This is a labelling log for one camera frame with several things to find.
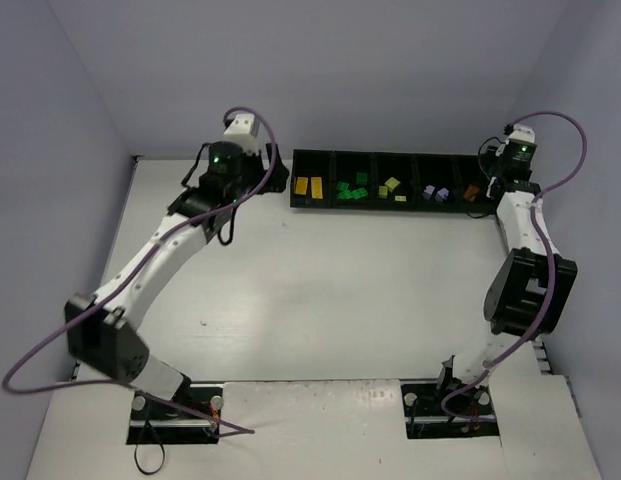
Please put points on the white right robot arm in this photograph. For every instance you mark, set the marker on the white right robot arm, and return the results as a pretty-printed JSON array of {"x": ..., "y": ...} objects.
[{"x": 529, "y": 293}]

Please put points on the base mount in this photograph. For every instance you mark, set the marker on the base mount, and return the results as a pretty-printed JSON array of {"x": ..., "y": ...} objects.
[
  {"x": 468, "y": 415},
  {"x": 151, "y": 422}
]

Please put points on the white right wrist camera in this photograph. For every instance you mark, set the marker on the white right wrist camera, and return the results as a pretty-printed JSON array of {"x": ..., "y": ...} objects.
[{"x": 522, "y": 137}]

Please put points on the purple lego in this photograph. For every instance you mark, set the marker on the purple lego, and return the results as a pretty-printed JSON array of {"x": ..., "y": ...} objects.
[
  {"x": 428, "y": 192},
  {"x": 442, "y": 195}
]

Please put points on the yellow curved lego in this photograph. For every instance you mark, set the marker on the yellow curved lego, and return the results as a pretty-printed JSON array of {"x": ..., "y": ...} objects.
[{"x": 301, "y": 186}]

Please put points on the dark green lego brick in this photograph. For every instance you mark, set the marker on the dark green lego brick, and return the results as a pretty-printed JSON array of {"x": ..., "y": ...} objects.
[{"x": 360, "y": 193}]

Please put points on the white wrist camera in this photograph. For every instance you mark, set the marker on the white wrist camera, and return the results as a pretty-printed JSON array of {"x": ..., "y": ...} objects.
[
  {"x": 242, "y": 130},
  {"x": 522, "y": 137}
]

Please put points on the right base mount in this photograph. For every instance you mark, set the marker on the right base mount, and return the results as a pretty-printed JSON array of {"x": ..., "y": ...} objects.
[{"x": 468, "y": 415}]

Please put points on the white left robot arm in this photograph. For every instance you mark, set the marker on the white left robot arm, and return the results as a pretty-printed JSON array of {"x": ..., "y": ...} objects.
[{"x": 103, "y": 326}]

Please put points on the green lego in tray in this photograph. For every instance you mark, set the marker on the green lego in tray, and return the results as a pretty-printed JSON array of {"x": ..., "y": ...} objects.
[{"x": 345, "y": 195}]

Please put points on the left base mount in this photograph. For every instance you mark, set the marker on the left base mount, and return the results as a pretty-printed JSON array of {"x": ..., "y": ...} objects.
[{"x": 151, "y": 422}]

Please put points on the yellow long lego brick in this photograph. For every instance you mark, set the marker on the yellow long lego brick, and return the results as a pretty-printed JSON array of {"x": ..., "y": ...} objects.
[{"x": 316, "y": 188}]

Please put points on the black compartment tray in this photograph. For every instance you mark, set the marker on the black compartment tray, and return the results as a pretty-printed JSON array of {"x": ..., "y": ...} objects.
[{"x": 414, "y": 171}]

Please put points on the green curved lego top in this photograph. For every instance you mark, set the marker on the green curved lego top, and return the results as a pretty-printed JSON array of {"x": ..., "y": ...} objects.
[{"x": 342, "y": 187}]

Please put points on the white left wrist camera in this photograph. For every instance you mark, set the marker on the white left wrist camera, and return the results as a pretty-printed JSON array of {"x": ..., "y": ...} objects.
[{"x": 242, "y": 130}]

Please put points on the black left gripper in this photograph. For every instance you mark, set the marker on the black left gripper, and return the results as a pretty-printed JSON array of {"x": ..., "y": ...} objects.
[{"x": 269, "y": 170}]

